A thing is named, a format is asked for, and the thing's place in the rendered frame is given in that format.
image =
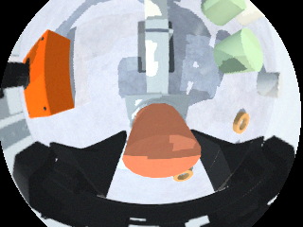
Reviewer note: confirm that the orange cylinder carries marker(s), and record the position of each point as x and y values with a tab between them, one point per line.
160	143

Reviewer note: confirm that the orange ring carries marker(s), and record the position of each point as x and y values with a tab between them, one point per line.
182	178
237	122

